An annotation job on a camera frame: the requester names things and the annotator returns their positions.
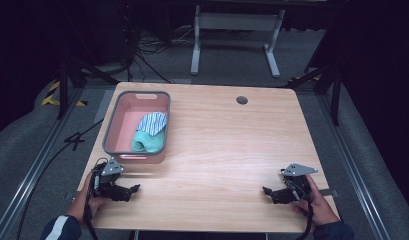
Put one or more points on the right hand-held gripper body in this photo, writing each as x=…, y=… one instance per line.
x=297, y=180

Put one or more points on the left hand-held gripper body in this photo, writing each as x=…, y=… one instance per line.
x=107, y=175

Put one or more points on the teal cloth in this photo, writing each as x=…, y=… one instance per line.
x=148, y=141

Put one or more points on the pink basin with grey rim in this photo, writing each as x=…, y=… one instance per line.
x=125, y=116

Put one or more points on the blue white striped cloth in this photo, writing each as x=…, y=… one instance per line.
x=153, y=122

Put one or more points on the person's right hand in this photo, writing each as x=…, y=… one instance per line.
x=317, y=206

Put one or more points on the person's left hand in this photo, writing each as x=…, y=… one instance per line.
x=87, y=205

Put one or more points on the yellow black hazard tape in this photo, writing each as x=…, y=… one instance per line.
x=50, y=96

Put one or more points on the black tripod stand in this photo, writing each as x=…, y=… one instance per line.
x=63, y=86
x=333, y=86

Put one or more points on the aluminium floor rail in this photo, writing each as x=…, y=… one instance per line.
x=32, y=173
x=355, y=173

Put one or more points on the grey metal stand frame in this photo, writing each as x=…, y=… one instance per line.
x=237, y=21

